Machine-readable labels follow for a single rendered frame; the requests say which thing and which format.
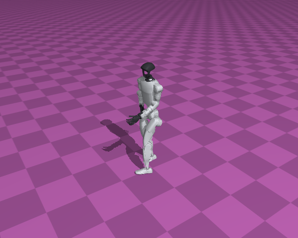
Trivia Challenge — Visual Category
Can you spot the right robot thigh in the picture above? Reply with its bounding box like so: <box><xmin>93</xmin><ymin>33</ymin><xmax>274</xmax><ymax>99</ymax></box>
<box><xmin>140</xmin><ymin>116</ymin><xmax>152</xmax><ymax>141</ymax></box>

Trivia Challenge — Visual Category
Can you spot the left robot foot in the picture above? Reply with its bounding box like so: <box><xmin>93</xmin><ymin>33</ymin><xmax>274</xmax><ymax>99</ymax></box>
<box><xmin>135</xmin><ymin>168</ymin><xmax>153</xmax><ymax>175</ymax></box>

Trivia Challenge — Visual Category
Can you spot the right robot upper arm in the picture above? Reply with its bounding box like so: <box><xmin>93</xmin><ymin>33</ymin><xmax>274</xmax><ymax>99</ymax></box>
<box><xmin>137</xmin><ymin>76</ymin><xmax>144</xmax><ymax>97</ymax></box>

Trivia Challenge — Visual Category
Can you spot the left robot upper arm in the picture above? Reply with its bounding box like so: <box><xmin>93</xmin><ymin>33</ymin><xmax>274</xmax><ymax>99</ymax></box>
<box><xmin>151</xmin><ymin>83</ymin><xmax>163</xmax><ymax>106</ymax></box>

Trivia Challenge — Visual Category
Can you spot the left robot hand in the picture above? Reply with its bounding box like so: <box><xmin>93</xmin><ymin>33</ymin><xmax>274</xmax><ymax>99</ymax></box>
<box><xmin>126</xmin><ymin>112</ymin><xmax>143</xmax><ymax>125</ymax></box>

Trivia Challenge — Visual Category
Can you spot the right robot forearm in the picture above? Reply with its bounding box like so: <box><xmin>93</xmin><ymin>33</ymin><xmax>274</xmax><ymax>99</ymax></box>
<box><xmin>138</xmin><ymin>96</ymin><xmax>144</xmax><ymax>106</ymax></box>

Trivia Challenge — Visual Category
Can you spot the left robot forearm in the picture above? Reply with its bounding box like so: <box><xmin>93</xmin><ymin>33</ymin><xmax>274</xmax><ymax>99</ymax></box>
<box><xmin>141</xmin><ymin>103</ymin><xmax>159</xmax><ymax>118</ymax></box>

